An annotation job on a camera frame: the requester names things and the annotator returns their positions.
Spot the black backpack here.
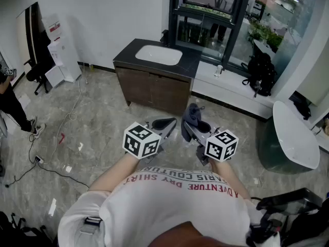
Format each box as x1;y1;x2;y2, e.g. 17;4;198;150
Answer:
241;51;278;98

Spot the black folded stand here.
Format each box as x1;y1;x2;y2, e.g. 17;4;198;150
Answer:
0;211;52;247

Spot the black window frame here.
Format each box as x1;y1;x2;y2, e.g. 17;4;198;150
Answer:
168;0;254;72

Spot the black faucet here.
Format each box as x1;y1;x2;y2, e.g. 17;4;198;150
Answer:
159;29;170;47

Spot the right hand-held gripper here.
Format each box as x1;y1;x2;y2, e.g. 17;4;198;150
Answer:
182;121;240;167

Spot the dark grey cloth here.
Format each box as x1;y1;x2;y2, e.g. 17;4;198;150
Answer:
181;103;206;143

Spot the black cable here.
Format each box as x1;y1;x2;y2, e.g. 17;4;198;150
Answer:
4;161;89;189

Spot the green and white bathtub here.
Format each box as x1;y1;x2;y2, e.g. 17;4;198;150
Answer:
258;100;321;174

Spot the dark striped leaning board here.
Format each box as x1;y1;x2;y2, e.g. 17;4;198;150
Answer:
15;2;44;67

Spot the clear water dispenser bottle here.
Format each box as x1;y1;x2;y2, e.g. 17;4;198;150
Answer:
41;13;63;42

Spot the white sink basin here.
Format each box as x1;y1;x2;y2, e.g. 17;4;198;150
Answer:
135;44;184;66

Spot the dark wooden vanity cabinet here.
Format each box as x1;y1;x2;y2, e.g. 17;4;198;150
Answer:
112;38;202;116

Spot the black office chair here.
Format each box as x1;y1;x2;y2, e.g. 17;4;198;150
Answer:
23;58;56;96

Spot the white printed t-shirt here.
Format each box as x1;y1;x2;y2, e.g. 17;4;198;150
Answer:
58;166;281;247

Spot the black body-worn rig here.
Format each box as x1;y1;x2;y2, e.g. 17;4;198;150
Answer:
245;188;329;247

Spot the white water dispenser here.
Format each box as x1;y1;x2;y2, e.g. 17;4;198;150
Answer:
45;36;82;89

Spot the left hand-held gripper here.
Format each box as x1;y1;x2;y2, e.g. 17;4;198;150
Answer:
122;116;178;164

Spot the white cable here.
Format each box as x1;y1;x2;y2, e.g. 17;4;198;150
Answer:
30;62;90;164

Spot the grey shoulder strap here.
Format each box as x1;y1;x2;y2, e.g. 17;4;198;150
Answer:
79;216;101;235

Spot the small black bag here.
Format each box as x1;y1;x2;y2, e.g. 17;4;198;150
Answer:
293;96;312;120

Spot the person's right forearm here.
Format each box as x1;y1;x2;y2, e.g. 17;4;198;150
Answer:
209;158;251;200

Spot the person's left forearm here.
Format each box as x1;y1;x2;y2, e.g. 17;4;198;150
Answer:
88;152;141;191

